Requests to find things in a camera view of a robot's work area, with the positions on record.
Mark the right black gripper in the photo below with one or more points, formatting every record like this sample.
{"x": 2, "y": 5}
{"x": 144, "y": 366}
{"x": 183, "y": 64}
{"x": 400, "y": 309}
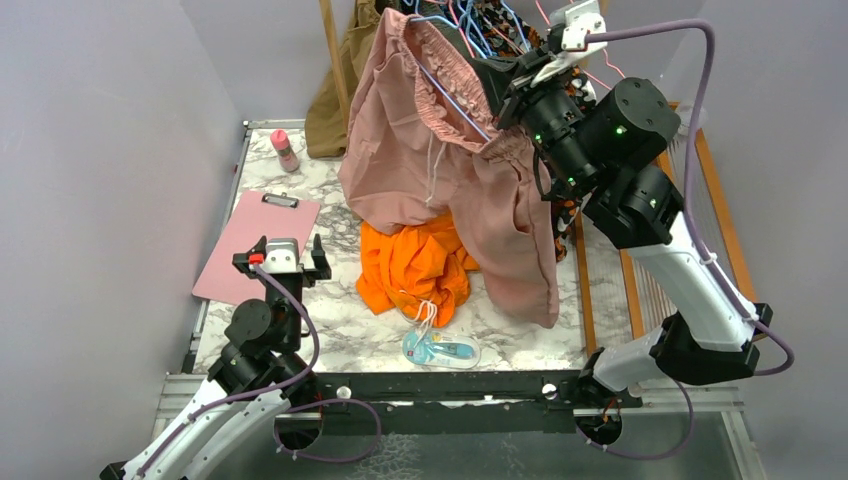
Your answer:
{"x": 500, "y": 83}

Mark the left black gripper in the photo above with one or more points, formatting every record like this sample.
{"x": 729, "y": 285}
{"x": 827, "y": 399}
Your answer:
{"x": 321, "y": 271}

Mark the blue wire hanger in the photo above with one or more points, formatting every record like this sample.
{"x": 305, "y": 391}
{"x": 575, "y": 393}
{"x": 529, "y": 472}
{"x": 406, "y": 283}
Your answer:
{"x": 451, "y": 101}

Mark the pink shorts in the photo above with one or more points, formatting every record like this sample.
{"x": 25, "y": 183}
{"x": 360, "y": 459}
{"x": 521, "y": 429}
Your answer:
{"x": 397, "y": 172}

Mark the pink wire hanger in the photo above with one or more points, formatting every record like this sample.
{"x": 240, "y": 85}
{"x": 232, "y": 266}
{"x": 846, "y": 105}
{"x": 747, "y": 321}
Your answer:
{"x": 601, "y": 71}

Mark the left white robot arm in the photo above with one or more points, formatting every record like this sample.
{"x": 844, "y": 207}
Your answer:
{"x": 266, "y": 365}

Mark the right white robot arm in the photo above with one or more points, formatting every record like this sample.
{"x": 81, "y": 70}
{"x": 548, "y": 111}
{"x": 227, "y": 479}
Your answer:
{"x": 604, "y": 155}

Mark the orange camo hanging shorts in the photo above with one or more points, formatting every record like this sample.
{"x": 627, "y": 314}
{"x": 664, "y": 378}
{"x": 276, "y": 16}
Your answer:
{"x": 563, "y": 218}

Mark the pink clipboard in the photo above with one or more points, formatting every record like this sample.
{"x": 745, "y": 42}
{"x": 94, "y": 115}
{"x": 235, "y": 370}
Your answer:
{"x": 256, "y": 214}

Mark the pink bottle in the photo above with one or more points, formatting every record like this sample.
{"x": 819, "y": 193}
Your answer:
{"x": 281, "y": 144}

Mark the packaged blue toothbrush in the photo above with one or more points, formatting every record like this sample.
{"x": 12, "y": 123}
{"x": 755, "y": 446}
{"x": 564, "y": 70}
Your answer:
{"x": 437, "y": 349}

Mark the clear plastic cup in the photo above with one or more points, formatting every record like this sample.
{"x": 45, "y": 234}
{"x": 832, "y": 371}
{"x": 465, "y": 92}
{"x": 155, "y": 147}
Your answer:
{"x": 691, "y": 119}

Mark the wooden dish rack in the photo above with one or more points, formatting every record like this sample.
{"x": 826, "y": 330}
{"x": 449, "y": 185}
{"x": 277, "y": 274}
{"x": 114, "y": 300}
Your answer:
{"x": 625, "y": 301}

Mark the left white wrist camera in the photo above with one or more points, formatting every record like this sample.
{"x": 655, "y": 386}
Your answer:
{"x": 281, "y": 246}

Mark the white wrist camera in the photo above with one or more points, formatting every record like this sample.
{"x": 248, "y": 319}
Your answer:
{"x": 281, "y": 246}
{"x": 568, "y": 45}

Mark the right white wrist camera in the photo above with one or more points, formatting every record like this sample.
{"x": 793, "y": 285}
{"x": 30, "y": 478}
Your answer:
{"x": 568, "y": 45}

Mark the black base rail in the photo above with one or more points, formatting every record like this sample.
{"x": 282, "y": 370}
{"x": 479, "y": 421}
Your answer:
{"x": 351, "y": 404}

